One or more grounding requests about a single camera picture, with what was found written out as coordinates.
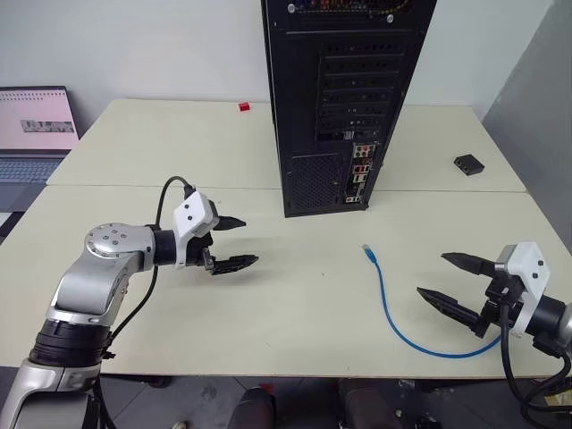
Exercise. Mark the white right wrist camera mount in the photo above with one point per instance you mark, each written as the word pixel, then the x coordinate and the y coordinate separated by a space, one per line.
pixel 527 277

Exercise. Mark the black computer tower case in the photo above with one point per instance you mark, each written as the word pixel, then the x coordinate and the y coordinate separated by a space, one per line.
pixel 339 103

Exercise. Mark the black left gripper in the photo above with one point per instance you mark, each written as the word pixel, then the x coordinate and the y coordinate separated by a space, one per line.
pixel 202 250

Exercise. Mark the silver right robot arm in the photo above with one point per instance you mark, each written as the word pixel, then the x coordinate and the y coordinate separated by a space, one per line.
pixel 552 319

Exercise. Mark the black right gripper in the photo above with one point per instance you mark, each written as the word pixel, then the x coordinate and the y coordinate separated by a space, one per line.
pixel 498 299

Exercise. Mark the small red cube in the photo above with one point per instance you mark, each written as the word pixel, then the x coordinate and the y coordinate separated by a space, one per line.
pixel 244 106

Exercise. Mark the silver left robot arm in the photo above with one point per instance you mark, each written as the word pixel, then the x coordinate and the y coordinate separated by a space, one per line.
pixel 94 277

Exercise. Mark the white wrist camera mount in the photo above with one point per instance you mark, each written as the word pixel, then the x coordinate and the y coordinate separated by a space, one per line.
pixel 527 277
pixel 192 219

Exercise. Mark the open laptop computer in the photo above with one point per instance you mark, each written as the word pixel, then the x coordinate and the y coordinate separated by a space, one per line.
pixel 31 143

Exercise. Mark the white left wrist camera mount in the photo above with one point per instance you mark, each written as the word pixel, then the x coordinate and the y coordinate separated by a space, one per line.
pixel 192 219

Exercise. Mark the small black adapter box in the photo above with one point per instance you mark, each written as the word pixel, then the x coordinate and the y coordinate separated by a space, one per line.
pixel 468 165

